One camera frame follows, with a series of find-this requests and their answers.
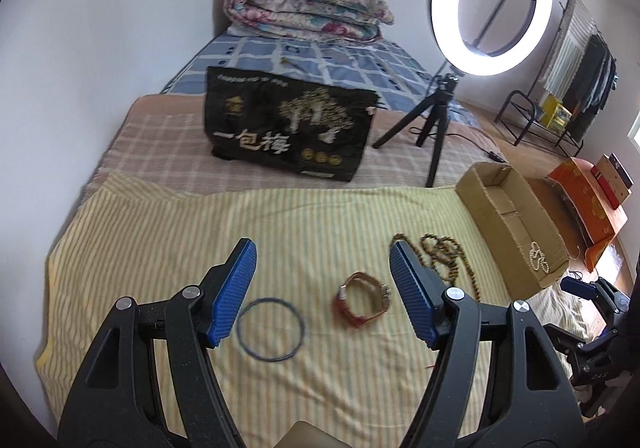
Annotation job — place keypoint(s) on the black printed bag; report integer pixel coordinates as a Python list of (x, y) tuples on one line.
[(260, 128)]

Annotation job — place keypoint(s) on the cardboard box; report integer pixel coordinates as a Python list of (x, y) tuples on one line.
[(520, 228)]

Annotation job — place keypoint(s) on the blue bangle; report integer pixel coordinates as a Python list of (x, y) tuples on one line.
[(238, 328)]

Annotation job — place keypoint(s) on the black clothes rack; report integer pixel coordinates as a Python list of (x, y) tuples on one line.
[(520, 93)]

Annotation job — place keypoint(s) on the red and tan box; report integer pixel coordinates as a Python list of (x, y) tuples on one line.
[(607, 183)]

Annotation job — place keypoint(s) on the yellow box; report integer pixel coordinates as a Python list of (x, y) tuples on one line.
[(552, 108)]

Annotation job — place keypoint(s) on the striped hanging towel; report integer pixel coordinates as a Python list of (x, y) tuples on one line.
[(575, 28)]

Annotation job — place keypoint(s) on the blue checked bed sheet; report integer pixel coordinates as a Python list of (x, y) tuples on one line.
[(300, 58)]

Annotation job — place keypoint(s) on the folded floral quilt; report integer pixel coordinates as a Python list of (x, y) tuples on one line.
[(300, 3)]

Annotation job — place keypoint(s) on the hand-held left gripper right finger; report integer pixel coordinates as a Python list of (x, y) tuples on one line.
[(415, 293)]

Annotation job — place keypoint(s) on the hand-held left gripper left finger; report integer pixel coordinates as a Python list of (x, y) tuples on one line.
[(232, 293)]

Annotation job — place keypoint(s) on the black tripod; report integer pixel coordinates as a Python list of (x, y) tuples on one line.
[(440, 101)]

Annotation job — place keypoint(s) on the dark hanging clothes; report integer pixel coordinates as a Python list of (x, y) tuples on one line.
[(597, 78)]

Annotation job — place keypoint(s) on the yellow striped cloth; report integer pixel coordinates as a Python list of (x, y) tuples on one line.
[(150, 238)]

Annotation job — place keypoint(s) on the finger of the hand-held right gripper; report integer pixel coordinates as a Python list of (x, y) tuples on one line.
[(565, 335), (577, 286)]

